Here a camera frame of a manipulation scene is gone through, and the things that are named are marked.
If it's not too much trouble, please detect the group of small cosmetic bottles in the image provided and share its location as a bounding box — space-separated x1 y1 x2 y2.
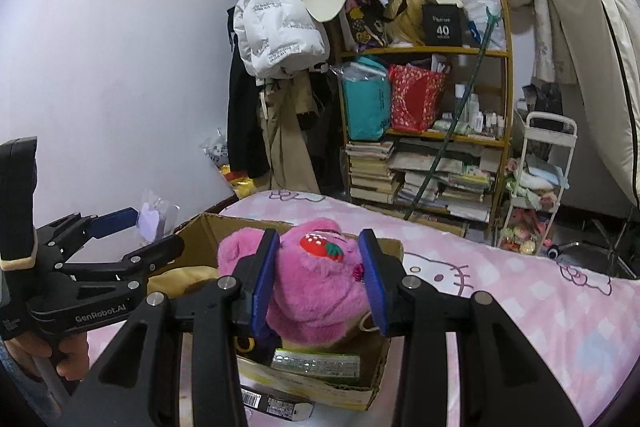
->
452 84 506 135

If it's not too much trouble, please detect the black bag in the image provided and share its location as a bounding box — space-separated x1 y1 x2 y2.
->
522 82 563 112

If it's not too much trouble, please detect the cream padded chair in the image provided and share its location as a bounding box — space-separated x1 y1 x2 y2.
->
542 0 640 278

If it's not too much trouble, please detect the beige coat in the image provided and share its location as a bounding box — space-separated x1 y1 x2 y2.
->
257 77 321 195

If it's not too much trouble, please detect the black coat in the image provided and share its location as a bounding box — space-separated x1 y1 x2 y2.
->
226 4 271 180

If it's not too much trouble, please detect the pile of magazines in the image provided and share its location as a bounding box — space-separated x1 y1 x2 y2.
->
390 142 493 223

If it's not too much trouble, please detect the dark printed bag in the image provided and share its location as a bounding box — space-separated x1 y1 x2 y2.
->
345 0 388 50

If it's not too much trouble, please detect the red patterned bag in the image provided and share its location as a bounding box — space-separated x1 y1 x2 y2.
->
388 64 449 132

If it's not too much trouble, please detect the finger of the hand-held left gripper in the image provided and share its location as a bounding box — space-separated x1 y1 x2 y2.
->
35 207 138 260
55 234 186 282

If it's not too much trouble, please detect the yellow floor toy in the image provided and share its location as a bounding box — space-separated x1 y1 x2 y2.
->
222 164 256 198

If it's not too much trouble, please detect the white trolley cart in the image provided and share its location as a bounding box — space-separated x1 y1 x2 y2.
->
492 111 578 253

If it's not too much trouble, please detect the black barcode packet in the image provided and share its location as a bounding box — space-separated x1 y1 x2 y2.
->
239 384 315 423

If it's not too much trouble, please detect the teal bag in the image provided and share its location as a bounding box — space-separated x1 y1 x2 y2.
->
341 59 392 142

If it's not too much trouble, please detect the clear packet with purple heart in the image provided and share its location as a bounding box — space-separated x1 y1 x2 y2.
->
140 192 182 244

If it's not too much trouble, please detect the green pole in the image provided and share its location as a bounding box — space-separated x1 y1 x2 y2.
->
404 7 501 220

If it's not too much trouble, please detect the white puffer jacket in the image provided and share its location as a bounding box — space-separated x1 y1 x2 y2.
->
233 0 328 80

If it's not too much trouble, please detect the green tissue pack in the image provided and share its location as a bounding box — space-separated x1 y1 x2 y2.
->
270 348 362 380

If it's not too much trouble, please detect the black garment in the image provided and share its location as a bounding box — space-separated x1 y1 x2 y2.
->
300 69 346 192

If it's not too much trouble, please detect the yellow plush toy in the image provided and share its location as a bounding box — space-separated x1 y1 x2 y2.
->
150 264 221 303

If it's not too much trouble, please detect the pink plush toy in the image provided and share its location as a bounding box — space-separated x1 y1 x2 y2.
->
217 217 371 343

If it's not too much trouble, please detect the stack of books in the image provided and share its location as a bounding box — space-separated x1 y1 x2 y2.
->
345 140 403 205

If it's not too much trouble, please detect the black box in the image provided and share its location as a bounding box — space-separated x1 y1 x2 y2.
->
421 3 467 46

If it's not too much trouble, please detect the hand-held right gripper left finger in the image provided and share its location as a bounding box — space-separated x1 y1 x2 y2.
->
57 228 281 427

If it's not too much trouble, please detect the brown cardboard box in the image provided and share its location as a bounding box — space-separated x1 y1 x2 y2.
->
147 213 405 412

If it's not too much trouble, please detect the yellow bag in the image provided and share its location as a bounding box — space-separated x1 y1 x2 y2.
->
382 0 426 48

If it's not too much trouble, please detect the wooden shelf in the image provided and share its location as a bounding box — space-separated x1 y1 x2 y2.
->
334 0 515 238

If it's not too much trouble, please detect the dark plush toy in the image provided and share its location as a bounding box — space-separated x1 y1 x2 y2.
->
234 332 261 354

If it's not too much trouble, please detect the person's left hand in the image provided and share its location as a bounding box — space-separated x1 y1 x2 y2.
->
2 332 92 383

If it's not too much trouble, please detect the pink printed bed sheet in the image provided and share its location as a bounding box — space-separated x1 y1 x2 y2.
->
85 189 640 427

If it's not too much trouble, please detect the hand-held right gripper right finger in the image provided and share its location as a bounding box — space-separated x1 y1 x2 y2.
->
358 228 583 427

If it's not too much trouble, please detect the clear plastic floor bag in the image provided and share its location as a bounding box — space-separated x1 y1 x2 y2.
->
202 129 231 168

